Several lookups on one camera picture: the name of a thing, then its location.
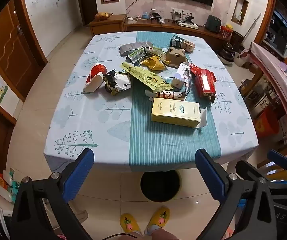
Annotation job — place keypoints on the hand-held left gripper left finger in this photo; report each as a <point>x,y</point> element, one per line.
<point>79,170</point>

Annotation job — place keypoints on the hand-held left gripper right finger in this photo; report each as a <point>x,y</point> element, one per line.
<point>209,172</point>

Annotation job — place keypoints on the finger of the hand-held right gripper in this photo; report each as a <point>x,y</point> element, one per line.
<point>246,170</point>
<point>278,155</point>

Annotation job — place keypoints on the black gold floral paper bag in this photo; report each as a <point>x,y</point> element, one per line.
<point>121,83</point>

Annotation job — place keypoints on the small white box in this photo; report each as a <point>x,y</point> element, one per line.
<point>179,76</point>

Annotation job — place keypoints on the silver cardboard box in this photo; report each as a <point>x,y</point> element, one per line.
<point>131,48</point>

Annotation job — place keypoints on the dark green box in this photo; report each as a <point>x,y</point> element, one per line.
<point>176,42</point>

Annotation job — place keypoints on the red bag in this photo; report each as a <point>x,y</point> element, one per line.
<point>267,122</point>

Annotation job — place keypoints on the table with tree tablecloth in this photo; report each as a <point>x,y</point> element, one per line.
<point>96,120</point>

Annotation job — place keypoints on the teal white packet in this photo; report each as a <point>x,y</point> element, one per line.
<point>14,188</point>

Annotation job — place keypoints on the yellow embroidered slipper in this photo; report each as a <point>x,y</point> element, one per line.
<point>129,223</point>
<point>158,218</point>

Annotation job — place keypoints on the cream yellow box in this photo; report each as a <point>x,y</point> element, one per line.
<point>173,112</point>

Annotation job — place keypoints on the dining table with pink cloth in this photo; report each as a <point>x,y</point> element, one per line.
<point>276,80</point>

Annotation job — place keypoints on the white oval case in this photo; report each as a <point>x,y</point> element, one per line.
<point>4,193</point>

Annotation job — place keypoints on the red white paper wrapper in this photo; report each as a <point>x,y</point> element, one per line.
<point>167,95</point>

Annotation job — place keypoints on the red packet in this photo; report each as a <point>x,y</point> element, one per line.
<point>204,80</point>

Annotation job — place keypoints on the silver foil bag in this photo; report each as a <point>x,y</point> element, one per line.
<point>188,80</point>

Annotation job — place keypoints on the red white paper cup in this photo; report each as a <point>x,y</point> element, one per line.
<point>96,72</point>

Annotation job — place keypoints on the black stacked pot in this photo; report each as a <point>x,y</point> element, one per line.
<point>226,53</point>

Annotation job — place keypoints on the yellow green snack bag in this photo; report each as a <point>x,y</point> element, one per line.
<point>146,76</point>

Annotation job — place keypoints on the brown pulp egg carton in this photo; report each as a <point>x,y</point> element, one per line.
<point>174,56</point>

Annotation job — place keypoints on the yellow pouch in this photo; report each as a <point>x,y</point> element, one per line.
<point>153,63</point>

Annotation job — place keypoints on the dark kitchen shelving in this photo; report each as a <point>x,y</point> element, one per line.
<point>281,32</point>

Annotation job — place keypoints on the green silver foil packet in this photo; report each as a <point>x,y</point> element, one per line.
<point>137,54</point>

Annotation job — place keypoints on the long grey stick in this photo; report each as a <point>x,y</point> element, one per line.
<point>252,28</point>

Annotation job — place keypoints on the light green packet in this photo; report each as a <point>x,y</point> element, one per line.
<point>154,51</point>

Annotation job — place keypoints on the red basket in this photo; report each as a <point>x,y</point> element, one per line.
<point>226,32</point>

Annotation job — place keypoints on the brown wooden door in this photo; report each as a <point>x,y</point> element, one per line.
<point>11,50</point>

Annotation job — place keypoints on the small wooden side cabinet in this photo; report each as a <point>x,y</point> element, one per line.
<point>106,25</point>

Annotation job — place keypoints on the white set-top box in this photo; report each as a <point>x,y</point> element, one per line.
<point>188,25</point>

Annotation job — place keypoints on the long wooden television cabinet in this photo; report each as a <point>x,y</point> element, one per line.
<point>158,28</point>

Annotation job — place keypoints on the fruit bowl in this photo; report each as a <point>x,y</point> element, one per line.
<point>104,16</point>

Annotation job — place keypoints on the white power strip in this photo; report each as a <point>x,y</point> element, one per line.
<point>132,18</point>

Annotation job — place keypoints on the black stand device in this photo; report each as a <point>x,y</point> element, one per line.
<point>156,17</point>

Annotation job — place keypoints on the blue teapot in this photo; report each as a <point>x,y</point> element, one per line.
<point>146,16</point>

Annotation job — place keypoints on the black table pedestal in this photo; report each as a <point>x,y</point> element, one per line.
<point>161,185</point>

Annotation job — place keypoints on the wall socket strip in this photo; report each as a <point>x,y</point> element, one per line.
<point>182,11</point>

